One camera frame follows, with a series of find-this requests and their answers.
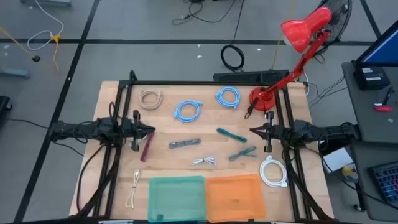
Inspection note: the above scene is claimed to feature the dark grey desk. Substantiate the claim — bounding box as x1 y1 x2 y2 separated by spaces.
349 139 398 222

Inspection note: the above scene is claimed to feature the orange translucent plastic tray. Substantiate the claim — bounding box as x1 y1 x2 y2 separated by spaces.
205 174 267 222

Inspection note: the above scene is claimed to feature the computer monitor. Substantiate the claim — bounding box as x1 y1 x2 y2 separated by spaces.
354 20 398 68

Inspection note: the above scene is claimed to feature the black coiled floor cable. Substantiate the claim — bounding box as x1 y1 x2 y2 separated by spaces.
220 0 246 72

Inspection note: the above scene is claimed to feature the white ethernet cable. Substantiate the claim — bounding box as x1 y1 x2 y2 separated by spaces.
259 155 289 188

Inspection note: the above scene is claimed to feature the green translucent plastic tray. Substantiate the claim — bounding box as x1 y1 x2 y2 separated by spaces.
147 175 208 223

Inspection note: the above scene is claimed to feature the small white USB cable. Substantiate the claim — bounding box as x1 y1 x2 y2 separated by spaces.
191 156 218 167

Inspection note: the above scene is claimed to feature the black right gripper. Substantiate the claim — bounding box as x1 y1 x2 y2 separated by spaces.
249 111 282 153

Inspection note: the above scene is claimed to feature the light blue ethernet cable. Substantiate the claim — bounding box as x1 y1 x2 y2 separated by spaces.
173 100 203 123
215 86 242 110

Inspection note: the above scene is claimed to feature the teal braided USB cable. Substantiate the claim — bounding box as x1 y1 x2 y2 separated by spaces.
228 146 258 162
216 127 248 144

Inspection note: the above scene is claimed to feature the grey stand foot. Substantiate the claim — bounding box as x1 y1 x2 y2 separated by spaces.
0 67 30 79

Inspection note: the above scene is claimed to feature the beige ethernet cable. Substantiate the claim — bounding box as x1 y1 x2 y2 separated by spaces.
138 89 164 111

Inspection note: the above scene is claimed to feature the cream USB cable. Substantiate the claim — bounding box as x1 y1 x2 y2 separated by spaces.
124 169 141 209

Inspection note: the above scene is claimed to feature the red desk lamp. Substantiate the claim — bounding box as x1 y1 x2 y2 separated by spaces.
248 6 333 112

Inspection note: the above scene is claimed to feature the white paper sheet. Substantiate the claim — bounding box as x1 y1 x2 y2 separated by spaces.
322 147 355 174

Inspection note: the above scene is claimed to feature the backlit keyboard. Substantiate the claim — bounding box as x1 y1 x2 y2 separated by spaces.
368 161 398 208

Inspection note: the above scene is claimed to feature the maroon braided USB cable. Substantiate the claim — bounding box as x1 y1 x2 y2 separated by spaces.
139 132 155 162

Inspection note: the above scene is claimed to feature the black floor fan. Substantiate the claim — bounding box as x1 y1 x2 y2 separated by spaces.
317 0 354 47

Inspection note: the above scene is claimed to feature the black lamp cord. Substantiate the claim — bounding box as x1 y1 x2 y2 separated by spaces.
244 98 259 119

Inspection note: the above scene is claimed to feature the black pen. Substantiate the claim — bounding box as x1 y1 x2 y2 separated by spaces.
382 86 395 106

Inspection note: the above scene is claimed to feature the black box device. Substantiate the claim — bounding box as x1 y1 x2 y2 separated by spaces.
353 65 391 91

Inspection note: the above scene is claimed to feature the yellow floor cable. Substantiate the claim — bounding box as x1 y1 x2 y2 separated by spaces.
0 26 62 72
272 0 296 70

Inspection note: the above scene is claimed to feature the black metal rig frame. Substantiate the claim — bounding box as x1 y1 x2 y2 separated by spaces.
70 70 335 224

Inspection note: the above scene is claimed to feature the round yellow blue object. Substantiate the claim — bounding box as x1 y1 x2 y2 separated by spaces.
341 163 359 183

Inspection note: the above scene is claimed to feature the grey braided USB cable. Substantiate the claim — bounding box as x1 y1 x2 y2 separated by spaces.
169 138 202 150

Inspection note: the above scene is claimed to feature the white floor cable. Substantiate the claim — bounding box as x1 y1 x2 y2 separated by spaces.
27 0 65 51

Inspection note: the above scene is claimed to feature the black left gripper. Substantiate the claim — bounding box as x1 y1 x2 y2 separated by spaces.
126 110 156 152

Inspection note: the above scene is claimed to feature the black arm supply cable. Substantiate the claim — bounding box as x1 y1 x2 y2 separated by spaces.
76 144 106 215

